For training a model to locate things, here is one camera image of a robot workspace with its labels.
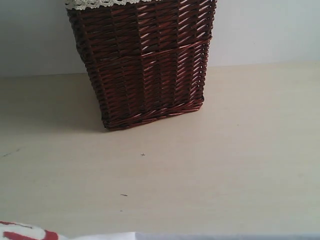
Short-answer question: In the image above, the dark brown wicker basket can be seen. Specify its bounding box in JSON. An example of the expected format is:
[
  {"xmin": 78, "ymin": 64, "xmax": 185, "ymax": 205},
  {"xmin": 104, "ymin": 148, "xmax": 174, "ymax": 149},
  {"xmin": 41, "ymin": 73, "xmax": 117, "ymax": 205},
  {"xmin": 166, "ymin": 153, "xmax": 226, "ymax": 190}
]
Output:
[{"xmin": 66, "ymin": 0, "xmax": 217, "ymax": 130}]

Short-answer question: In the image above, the white shirt garment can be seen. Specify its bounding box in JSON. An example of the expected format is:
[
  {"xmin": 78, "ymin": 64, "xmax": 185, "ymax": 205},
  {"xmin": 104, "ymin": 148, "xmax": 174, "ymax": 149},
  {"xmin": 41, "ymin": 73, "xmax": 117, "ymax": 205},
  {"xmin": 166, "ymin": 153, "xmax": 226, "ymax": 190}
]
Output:
[{"xmin": 0, "ymin": 221, "xmax": 320, "ymax": 240}]

